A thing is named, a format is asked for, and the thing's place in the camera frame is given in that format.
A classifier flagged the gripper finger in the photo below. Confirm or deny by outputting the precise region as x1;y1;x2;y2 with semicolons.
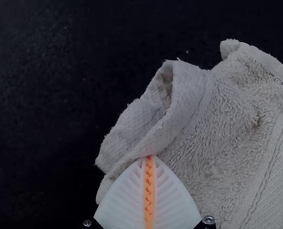
147;155;216;229
83;156;151;229

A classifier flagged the pale towel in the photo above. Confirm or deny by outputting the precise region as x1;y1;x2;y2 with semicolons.
94;39;283;229

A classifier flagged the black mat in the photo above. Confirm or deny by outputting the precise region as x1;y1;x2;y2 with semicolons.
0;0;283;229

